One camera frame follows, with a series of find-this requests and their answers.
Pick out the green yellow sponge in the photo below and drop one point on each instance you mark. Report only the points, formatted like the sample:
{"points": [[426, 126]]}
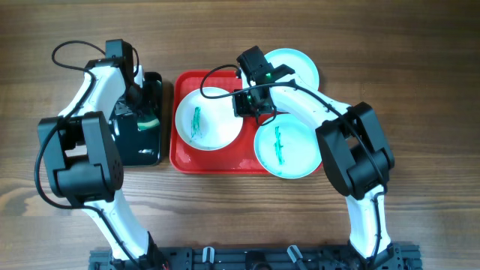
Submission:
{"points": [[144, 124]]}

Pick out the black water tray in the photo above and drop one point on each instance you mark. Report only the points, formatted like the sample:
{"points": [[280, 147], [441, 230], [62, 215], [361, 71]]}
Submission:
{"points": [[137, 135]]}

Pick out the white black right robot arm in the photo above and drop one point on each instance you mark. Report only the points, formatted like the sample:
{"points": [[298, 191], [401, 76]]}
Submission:
{"points": [[355, 153]]}

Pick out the white plate bottom green stain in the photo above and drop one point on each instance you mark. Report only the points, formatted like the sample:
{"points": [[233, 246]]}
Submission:
{"points": [[287, 148]]}

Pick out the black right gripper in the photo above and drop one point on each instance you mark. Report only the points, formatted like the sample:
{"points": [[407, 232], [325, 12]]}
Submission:
{"points": [[239, 110]]}

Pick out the white plate top green stain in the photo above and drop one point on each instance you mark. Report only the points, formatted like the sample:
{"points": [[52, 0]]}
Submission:
{"points": [[300, 67]]}

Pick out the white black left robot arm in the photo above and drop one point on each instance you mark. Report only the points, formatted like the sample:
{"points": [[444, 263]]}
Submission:
{"points": [[83, 164]]}

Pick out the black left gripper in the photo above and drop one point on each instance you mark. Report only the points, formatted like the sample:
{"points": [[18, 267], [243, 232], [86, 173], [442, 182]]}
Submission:
{"points": [[119, 111]]}

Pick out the white plate green stain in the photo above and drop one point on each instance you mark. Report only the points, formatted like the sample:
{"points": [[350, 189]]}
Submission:
{"points": [[207, 124], [287, 148], [300, 67]]}

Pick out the red plastic tray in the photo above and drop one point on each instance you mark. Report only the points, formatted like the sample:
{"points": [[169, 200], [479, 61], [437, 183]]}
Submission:
{"points": [[237, 157]]}

